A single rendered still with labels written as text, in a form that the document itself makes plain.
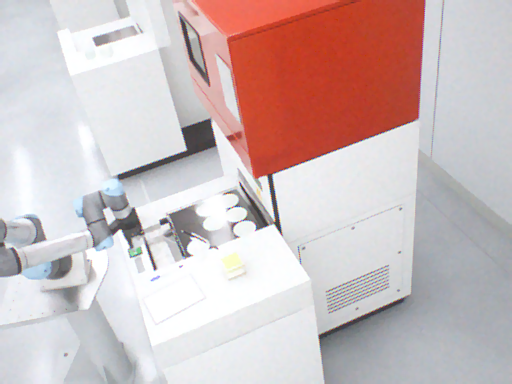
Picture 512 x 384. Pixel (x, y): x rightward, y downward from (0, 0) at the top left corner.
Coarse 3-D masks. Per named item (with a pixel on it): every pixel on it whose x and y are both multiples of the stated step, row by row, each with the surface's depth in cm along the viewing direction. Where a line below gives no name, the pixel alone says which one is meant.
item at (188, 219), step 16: (192, 208) 253; (208, 208) 252; (224, 208) 250; (176, 224) 247; (192, 224) 245; (224, 224) 242; (256, 224) 239; (192, 240) 237; (208, 240) 235; (224, 240) 234
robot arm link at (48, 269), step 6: (42, 264) 216; (48, 264) 218; (54, 264) 223; (24, 270) 216; (30, 270) 216; (36, 270) 216; (42, 270) 216; (48, 270) 218; (54, 270) 225; (30, 276) 216; (36, 276) 216; (42, 276) 217; (48, 276) 224
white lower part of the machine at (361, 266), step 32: (352, 224) 248; (384, 224) 255; (320, 256) 251; (352, 256) 260; (384, 256) 269; (320, 288) 264; (352, 288) 275; (384, 288) 286; (320, 320) 280; (352, 320) 295
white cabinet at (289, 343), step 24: (312, 312) 214; (240, 336) 206; (264, 336) 211; (288, 336) 217; (312, 336) 223; (192, 360) 203; (216, 360) 208; (240, 360) 214; (264, 360) 220; (288, 360) 227; (312, 360) 233
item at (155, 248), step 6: (162, 240) 243; (150, 246) 241; (156, 246) 240; (162, 246) 240; (168, 246) 239; (156, 252) 238; (162, 252) 237; (168, 252) 236; (156, 258) 235; (162, 258) 234; (168, 258) 234; (156, 264) 232; (162, 264) 231; (168, 264) 231
